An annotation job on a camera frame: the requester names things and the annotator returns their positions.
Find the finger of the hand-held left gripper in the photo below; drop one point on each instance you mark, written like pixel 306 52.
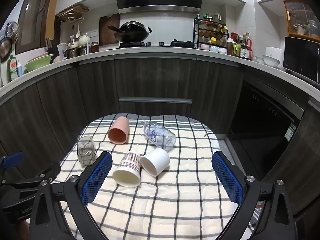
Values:
pixel 13 160
pixel 47 173

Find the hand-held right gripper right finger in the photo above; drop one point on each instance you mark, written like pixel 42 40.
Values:
pixel 227 180

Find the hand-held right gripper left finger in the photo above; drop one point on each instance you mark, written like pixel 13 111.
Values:
pixel 97 177

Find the small patterned glass cup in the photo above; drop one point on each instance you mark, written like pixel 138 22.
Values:
pixel 86 150

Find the plaid paper cup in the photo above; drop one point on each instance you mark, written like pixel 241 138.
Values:
pixel 128 163

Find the pink cup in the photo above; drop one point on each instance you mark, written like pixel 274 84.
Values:
pixel 120 130

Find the white cup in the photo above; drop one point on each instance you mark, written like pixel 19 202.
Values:
pixel 156 161

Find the clear printed glass cup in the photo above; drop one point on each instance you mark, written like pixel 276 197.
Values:
pixel 158 135

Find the built-in black dishwasher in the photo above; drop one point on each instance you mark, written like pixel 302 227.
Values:
pixel 262 130

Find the checked white cloth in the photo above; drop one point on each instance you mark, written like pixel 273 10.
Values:
pixel 162 205

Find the green dish soap bottle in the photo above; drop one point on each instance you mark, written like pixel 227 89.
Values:
pixel 12 68

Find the green plastic basin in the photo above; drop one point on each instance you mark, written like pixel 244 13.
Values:
pixel 37 65

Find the black knife block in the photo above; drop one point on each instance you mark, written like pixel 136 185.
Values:
pixel 49 48

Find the white pitcher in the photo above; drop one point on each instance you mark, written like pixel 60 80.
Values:
pixel 62 51

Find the steel pot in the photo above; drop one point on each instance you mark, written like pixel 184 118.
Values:
pixel 72 53

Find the white bowl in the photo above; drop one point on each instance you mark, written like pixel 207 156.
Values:
pixel 259 59
pixel 272 61

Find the pastel ceramic jar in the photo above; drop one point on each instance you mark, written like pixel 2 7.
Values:
pixel 223 50
pixel 205 47
pixel 214 49

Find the red jar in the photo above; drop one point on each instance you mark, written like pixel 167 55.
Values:
pixel 94 47

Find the dark soy sauce bottle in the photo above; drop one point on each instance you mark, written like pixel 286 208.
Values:
pixel 246 50

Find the white rice cooker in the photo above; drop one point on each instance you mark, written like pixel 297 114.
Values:
pixel 275 51

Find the white teapot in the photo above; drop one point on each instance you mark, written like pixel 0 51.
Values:
pixel 83 40

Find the white ladle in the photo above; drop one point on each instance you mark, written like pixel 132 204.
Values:
pixel 77 33

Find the black microwave oven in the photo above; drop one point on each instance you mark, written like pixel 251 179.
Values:
pixel 302 57

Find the black gas stove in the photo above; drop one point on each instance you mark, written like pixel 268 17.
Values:
pixel 155 44

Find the dark wooden cutting board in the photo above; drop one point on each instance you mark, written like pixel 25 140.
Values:
pixel 106 30

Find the black wok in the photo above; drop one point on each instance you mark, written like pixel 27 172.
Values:
pixel 133 31

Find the black spice rack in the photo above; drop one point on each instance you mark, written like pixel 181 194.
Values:
pixel 195 30

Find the wooden glass-door cabinet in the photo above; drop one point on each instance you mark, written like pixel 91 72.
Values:
pixel 300 20

